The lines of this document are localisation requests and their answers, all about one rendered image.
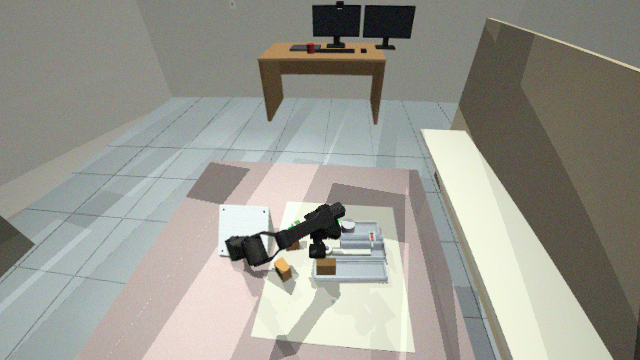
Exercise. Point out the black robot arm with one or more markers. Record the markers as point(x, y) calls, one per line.
point(253, 249)

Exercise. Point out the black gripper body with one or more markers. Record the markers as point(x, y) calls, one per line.
point(318, 250)

